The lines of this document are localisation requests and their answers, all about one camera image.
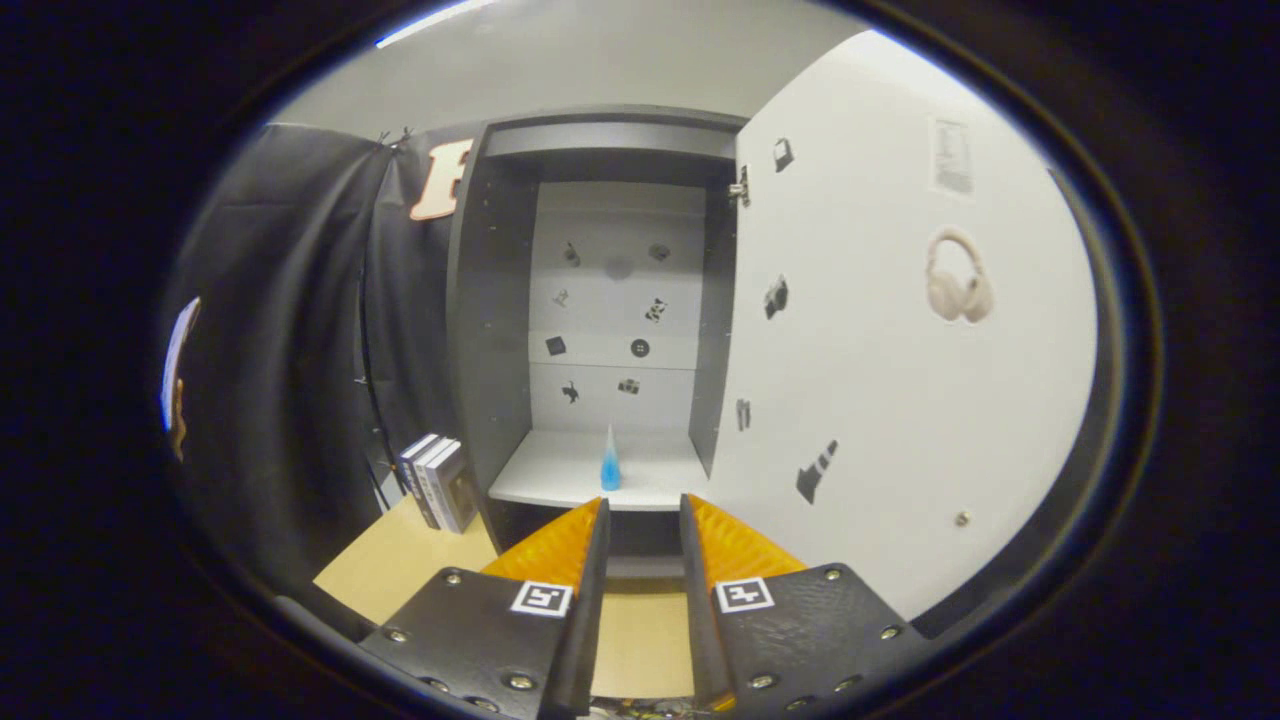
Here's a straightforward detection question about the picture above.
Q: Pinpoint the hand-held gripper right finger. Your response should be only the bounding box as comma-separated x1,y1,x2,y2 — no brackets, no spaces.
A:
679,493,931,713

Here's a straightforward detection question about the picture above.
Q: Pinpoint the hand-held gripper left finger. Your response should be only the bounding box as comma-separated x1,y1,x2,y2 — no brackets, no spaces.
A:
358,497,613,720

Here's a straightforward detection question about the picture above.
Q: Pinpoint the white cabinet shelf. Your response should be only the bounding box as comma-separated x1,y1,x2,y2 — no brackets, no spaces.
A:
487,430,711,513

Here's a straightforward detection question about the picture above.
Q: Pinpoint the thin black stand pole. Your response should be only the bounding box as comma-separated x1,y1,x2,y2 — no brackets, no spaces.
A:
352,240,396,501

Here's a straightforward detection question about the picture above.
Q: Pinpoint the black backdrop cloth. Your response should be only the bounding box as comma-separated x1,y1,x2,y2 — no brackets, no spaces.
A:
165,122,481,611

